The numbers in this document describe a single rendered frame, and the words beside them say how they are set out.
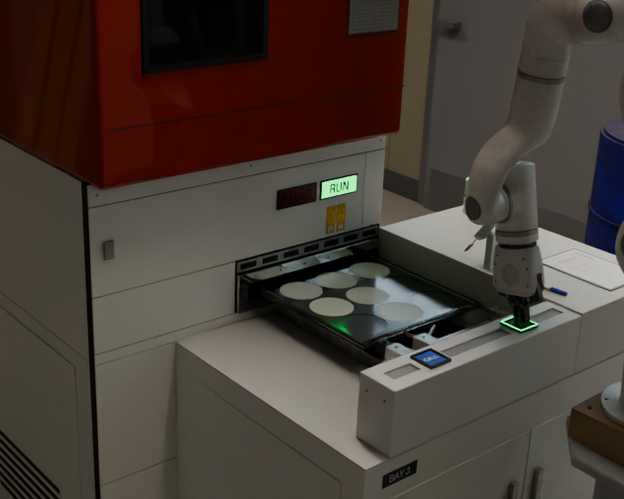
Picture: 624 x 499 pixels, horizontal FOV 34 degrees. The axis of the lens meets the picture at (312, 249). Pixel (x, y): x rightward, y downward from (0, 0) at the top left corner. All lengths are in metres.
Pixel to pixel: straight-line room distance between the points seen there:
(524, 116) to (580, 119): 3.01
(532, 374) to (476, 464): 0.22
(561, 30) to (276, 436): 0.94
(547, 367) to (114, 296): 0.91
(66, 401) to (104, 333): 0.26
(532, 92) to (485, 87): 3.38
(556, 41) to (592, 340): 0.71
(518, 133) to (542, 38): 0.19
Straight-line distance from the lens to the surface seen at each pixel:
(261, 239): 2.35
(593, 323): 2.28
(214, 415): 2.24
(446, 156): 5.58
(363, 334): 2.17
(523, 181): 2.03
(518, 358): 2.10
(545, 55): 1.92
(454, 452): 2.06
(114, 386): 2.26
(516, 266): 2.07
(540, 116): 1.96
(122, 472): 2.38
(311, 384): 2.13
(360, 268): 2.50
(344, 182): 2.46
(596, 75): 4.89
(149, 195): 2.14
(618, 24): 1.76
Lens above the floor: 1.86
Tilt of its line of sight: 22 degrees down
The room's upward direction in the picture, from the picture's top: 2 degrees clockwise
